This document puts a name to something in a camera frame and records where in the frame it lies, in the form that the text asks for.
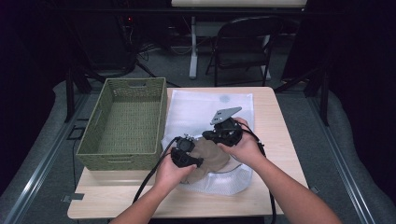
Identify black folding chair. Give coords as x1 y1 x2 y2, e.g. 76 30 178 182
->
205 16 283 88

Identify person's right hand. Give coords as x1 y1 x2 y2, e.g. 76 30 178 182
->
217 117 266 169

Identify metal floor rail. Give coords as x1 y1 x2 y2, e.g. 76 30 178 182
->
2 92 92 224
306 92 376 224

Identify white mesh laundry bag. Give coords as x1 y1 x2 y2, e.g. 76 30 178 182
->
161 89 255 197

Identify black metal stand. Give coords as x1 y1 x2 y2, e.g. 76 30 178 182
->
274 66 331 127
64 63 106 123

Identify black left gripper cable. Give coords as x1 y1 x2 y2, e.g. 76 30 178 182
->
133 135 182 204

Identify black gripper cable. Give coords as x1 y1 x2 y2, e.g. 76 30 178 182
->
133 135 182 204
239 122 278 224

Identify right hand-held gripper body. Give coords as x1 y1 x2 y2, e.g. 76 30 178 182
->
209 106 244 147

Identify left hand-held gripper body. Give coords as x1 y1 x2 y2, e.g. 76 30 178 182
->
170 133 196 169

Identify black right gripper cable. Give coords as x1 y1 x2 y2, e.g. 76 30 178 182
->
239 122 278 224

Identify bundle of floor cables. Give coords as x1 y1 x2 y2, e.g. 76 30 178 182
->
136 40 192 62

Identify green woven basket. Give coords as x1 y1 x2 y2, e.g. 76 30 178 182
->
75 77 168 172

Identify white desk leg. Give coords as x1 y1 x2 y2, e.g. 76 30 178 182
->
189 16 199 80

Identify person's left hand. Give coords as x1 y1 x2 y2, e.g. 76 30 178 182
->
153 153 198 194

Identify beige cloth garment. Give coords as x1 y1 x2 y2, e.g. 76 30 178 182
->
181 136 233 185

